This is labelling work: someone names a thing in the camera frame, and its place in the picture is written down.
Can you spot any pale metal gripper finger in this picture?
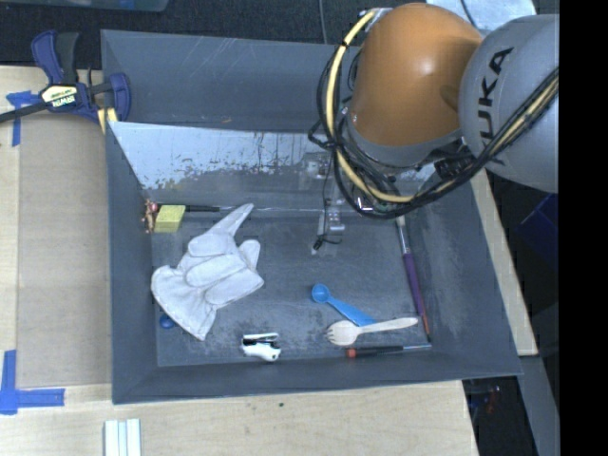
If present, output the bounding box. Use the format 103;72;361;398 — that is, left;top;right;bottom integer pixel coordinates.
311;209;331;256
327;208;347;256

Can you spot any grey metal bin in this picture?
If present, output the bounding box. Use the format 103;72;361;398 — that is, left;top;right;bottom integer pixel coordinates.
99;28;524;406

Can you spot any blue measuring spoon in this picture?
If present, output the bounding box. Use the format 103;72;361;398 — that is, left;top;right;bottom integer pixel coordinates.
311;282;377;328

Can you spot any pale wooden spork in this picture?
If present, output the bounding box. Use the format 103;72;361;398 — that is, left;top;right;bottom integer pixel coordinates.
323;316;420;348

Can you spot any white work glove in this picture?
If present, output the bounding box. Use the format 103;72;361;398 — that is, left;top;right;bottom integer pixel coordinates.
150;201;266;342

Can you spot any black pen with orange tip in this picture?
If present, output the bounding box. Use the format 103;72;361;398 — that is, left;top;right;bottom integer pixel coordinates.
344;343;433;360

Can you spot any white and black clip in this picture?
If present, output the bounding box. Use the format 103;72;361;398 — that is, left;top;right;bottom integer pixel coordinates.
240;332;283;363

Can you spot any yellow sponge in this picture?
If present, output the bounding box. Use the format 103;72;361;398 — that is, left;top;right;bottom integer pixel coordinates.
154;204;187;234

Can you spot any pale wood flat board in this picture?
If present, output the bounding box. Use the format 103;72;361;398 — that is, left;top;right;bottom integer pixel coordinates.
16;111;114;390

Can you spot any purple handled paintbrush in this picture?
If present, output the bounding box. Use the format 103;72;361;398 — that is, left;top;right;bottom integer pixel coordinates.
394;215;433;344

